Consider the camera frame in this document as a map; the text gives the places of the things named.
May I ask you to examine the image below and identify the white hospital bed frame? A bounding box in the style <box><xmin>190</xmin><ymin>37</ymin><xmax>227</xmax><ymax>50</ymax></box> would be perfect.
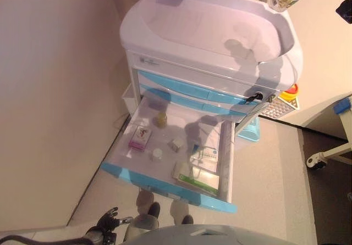
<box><xmin>300</xmin><ymin>91</ymin><xmax>352</xmax><ymax>172</ymax></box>

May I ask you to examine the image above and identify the blue white cart drawer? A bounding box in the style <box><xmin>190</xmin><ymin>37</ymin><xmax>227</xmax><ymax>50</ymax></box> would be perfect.
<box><xmin>141</xmin><ymin>86</ymin><xmax>249</xmax><ymax>117</ymax></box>
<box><xmin>100</xmin><ymin>94</ymin><xmax>239</xmax><ymax>214</ymax></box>
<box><xmin>136</xmin><ymin>68</ymin><xmax>262</xmax><ymax>106</ymax></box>

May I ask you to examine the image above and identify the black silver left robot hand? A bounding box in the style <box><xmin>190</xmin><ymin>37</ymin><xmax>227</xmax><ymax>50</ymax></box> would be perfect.
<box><xmin>96</xmin><ymin>207</ymin><xmax>134</xmax><ymax>232</ymax></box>

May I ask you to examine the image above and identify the grey robot torso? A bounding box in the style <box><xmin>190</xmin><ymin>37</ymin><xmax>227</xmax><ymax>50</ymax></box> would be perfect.
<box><xmin>122</xmin><ymin>224</ymin><xmax>300</xmax><ymax>245</ymax></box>

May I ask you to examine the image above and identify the white bed caster wheel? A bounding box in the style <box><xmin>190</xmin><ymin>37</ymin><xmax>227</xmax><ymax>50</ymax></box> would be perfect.
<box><xmin>306</xmin><ymin>152</ymin><xmax>327</xmax><ymax>171</ymax></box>

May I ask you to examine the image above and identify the blue white medicine box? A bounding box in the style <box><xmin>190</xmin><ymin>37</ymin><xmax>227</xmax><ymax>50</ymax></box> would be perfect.
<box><xmin>190</xmin><ymin>143</ymin><xmax>219</xmax><ymax>172</ymax></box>

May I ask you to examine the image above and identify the green white medicine box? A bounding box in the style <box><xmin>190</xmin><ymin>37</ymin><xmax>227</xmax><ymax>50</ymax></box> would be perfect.
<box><xmin>171</xmin><ymin>160</ymin><xmax>221</xmax><ymax>197</ymax></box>

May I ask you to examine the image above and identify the clear cart side basket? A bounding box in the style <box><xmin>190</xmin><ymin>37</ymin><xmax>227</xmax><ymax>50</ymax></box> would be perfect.
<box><xmin>121</xmin><ymin>86</ymin><xmax>136</xmax><ymax>112</ymax></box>

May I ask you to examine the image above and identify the white mesh basket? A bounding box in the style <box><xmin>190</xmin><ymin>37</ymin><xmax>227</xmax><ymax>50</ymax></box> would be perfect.
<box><xmin>259</xmin><ymin>92</ymin><xmax>301</xmax><ymax>120</ymax></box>

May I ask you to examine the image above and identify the small silver medicine box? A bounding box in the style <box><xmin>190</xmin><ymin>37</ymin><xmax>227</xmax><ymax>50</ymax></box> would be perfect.
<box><xmin>167</xmin><ymin>137</ymin><xmax>185</xmax><ymax>153</ymax></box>

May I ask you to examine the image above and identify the light blue waste bin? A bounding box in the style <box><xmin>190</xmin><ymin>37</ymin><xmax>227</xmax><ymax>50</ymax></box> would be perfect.
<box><xmin>236</xmin><ymin>116</ymin><xmax>261</xmax><ymax>142</ymax></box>

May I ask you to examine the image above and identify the pink white medicine box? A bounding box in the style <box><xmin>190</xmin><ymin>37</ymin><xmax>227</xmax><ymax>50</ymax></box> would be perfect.
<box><xmin>128</xmin><ymin>125</ymin><xmax>153</xmax><ymax>151</ymax></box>

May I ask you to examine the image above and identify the yellow red sharps container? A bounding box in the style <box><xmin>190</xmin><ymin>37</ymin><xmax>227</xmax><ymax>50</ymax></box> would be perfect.
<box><xmin>279</xmin><ymin>83</ymin><xmax>300</xmax><ymax>101</ymax></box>

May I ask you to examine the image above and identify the thick dark brown cable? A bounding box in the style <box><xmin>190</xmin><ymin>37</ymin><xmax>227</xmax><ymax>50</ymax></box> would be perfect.
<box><xmin>0</xmin><ymin>235</ymin><xmax>92</xmax><ymax>245</ymax></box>

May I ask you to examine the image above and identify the blue bed corner bumper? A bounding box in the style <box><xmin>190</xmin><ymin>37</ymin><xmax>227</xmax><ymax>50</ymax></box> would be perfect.
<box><xmin>333</xmin><ymin>94</ymin><xmax>352</xmax><ymax>115</ymax></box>

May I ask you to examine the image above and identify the black cart key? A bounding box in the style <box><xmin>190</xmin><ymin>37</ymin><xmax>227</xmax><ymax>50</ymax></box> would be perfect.
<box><xmin>245</xmin><ymin>91</ymin><xmax>263</xmax><ymax>102</ymax></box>

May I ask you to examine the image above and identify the white blue medical cart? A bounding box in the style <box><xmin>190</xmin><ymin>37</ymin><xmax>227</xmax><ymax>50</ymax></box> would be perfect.
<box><xmin>119</xmin><ymin>0</ymin><xmax>305</xmax><ymax>147</ymax></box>

